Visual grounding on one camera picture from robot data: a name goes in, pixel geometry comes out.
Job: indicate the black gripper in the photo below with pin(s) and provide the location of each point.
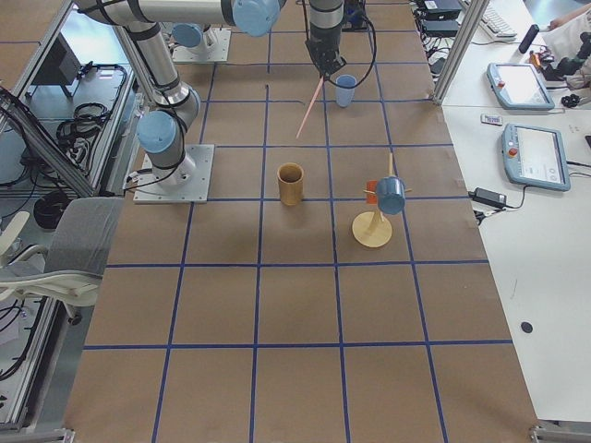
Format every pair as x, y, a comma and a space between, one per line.
324, 54

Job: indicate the pink chopstick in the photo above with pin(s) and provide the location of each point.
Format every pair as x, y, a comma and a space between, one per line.
313, 99

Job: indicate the light blue cup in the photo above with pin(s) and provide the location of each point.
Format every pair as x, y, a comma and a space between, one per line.
345, 90

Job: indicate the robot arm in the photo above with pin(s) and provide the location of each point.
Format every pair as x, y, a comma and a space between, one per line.
161, 132
194, 37

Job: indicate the orange cup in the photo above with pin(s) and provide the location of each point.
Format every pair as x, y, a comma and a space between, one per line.
370, 192

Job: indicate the wooden cup tree stand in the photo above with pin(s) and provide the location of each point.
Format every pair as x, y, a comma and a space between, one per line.
371, 228

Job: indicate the bamboo chopstick holder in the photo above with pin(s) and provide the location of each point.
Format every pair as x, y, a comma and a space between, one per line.
290, 178

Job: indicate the blue mug on stand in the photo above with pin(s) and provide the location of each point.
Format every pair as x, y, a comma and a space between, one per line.
390, 192

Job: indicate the white keyboard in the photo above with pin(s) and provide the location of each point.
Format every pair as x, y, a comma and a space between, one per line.
497, 29

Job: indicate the far teach pendant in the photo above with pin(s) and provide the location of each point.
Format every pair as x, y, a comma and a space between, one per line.
518, 87

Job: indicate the teach pendant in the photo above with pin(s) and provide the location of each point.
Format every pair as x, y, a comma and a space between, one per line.
518, 87
534, 156

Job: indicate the black power adapter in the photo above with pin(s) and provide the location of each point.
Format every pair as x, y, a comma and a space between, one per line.
488, 198

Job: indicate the white side desk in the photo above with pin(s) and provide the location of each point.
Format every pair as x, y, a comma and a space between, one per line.
539, 249

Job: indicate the near teach pendant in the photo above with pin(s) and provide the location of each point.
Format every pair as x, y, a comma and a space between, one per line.
534, 156

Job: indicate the grey office chair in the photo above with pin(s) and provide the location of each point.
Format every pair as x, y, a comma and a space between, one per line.
70, 270

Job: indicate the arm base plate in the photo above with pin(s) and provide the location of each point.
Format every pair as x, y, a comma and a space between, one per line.
190, 182
218, 54

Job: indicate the aluminium frame post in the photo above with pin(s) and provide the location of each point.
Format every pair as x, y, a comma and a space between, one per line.
462, 40

